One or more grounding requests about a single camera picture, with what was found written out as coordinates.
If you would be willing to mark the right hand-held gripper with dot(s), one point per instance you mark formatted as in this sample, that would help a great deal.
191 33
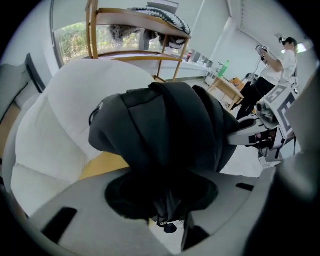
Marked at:
277 117

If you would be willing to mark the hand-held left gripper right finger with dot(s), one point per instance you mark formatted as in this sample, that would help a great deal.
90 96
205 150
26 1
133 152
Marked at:
232 195

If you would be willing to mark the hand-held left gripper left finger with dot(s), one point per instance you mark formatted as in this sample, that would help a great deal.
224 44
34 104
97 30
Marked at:
95 220

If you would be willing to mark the black leather jacket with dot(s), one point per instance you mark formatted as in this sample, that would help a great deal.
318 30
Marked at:
165 130

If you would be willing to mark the white pillow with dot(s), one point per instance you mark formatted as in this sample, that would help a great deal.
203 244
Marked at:
62 120

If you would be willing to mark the light wooden side table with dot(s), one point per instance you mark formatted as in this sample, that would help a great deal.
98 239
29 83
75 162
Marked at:
227 87

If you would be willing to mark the green plastic bottle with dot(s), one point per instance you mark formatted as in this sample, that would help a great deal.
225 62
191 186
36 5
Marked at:
223 68

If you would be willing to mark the grey box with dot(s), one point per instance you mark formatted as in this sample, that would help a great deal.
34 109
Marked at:
197 57
207 62

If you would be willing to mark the dark red bottle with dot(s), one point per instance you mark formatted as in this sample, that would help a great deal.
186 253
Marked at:
189 57

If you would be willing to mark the black white zigzag blanket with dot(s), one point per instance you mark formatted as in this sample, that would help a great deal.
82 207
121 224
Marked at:
172 21

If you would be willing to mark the wooden shelf rack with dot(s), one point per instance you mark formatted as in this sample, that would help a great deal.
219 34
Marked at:
140 20

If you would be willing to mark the window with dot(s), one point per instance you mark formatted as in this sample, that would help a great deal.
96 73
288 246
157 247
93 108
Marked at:
72 42

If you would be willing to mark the grey chair with black frame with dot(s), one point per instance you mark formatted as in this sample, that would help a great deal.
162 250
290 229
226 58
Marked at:
15 85

